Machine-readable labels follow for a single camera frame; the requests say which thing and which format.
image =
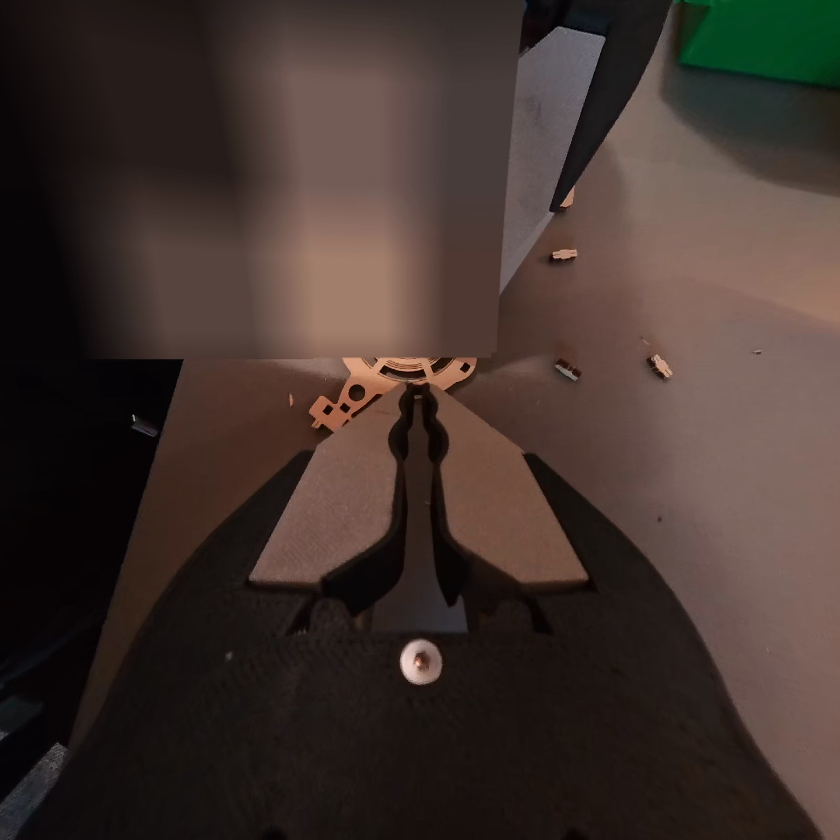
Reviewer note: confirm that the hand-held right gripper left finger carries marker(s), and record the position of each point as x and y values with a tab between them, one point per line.
328	518

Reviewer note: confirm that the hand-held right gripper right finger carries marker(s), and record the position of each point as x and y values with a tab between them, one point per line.
505	518

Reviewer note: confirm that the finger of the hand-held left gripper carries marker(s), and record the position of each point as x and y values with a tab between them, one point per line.
544	131

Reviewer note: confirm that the round wooden disc part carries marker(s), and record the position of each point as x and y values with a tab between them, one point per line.
369	382

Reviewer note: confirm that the green corrugated box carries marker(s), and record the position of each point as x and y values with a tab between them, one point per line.
754	39

